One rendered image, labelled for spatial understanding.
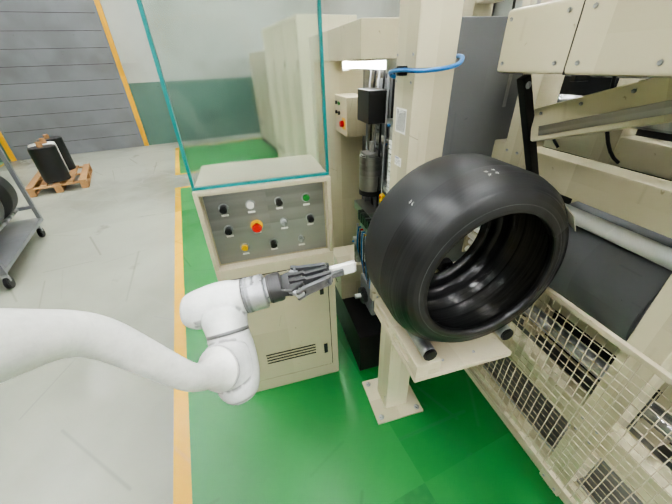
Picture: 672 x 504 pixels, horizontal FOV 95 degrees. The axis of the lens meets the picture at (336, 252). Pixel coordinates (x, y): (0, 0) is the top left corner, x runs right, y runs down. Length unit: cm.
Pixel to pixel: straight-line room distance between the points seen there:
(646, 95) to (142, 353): 115
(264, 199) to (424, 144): 69
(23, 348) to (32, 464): 195
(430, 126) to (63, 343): 100
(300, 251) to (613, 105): 119
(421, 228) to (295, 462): 141
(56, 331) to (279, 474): 147
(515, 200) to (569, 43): 38
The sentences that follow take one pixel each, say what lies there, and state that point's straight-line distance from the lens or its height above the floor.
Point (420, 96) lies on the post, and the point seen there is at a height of 158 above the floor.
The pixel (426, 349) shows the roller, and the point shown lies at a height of 92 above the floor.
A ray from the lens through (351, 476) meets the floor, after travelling 181.
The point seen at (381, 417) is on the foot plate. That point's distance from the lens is 192.
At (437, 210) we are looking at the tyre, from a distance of 76.
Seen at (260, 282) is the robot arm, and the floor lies 123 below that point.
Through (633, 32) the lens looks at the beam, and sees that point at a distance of 92.
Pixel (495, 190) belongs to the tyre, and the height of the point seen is 142.
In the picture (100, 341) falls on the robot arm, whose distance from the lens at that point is 57.
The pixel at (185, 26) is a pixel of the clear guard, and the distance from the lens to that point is 127.
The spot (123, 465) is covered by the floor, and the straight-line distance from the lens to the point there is 215.
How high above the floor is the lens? 168
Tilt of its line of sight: 32 degrees down
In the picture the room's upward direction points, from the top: 2 degrees counter-clockwise
